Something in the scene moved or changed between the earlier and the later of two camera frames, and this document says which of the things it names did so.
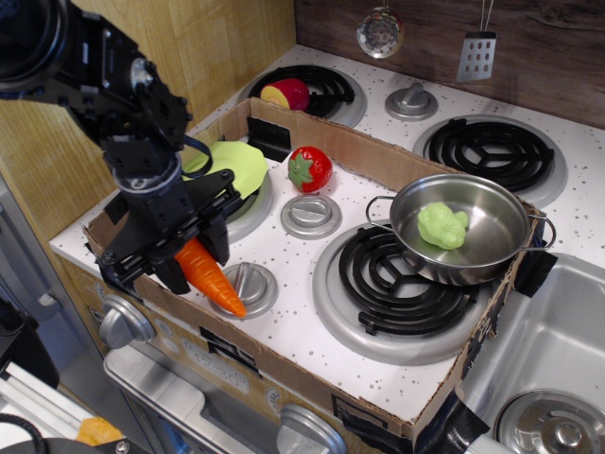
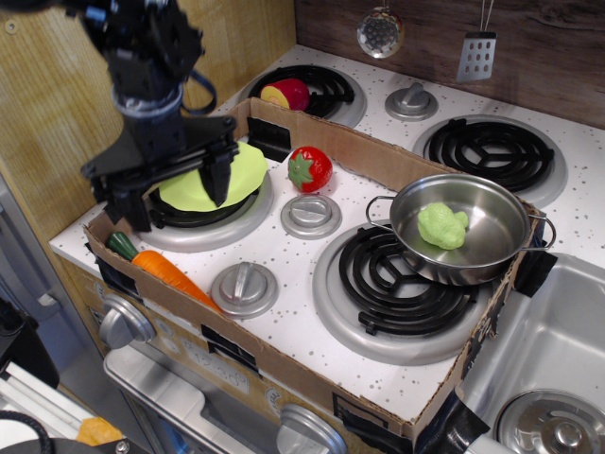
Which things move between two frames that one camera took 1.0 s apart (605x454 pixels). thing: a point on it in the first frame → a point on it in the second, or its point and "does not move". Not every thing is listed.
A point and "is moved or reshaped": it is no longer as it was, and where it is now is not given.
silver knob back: (412, 104) does not move
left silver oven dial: (123, 323) does not move
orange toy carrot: (210, 275) is moved or reshaped
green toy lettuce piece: (441, 227) does not move
